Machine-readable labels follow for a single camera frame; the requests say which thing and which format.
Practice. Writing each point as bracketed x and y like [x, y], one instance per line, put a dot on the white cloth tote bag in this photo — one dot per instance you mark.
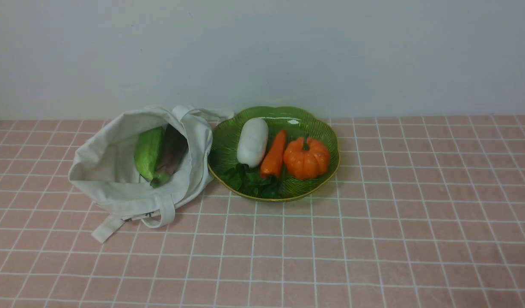
[103, 167]

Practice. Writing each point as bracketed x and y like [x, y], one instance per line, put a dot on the orange carrot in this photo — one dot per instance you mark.
[273, 161]

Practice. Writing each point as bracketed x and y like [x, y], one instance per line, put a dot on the white radish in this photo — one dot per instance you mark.
[252, 144]

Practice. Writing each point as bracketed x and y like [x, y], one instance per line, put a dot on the dark green leafy vegetable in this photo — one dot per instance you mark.
[250, 181]

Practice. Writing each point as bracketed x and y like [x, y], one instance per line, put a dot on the green leaf-shaped plate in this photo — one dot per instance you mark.
[297, 123]

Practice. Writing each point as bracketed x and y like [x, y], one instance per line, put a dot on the orange pumpkin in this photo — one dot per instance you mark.
[306, 158]

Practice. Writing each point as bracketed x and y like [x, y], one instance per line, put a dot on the purple eggplant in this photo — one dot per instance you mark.
[172, 153]

